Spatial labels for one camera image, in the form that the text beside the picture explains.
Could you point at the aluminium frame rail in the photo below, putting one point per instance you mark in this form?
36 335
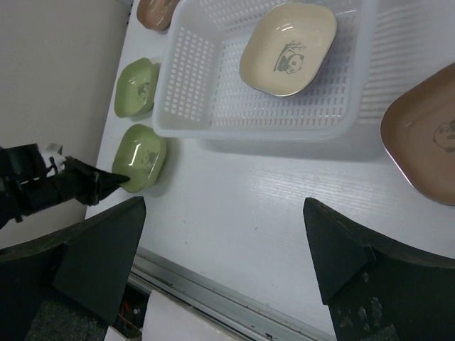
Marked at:
229 308

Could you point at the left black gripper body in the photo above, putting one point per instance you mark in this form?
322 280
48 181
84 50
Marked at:
29 186

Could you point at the white plastic perforated bin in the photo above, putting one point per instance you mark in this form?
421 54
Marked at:
200 94

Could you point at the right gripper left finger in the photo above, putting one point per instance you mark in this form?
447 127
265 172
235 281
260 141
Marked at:
68 285

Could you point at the green plate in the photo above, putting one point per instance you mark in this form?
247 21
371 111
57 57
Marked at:
140 156
136 88

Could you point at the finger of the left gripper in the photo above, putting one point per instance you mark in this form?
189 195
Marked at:
90 185

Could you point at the white taped cover panel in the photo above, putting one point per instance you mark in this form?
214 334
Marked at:
158 317

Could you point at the brown plate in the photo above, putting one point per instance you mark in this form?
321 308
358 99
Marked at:
417 132
156 14

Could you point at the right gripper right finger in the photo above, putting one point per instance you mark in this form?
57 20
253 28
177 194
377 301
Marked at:
375 287

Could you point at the beige plate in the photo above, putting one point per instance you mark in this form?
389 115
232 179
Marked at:
287 48

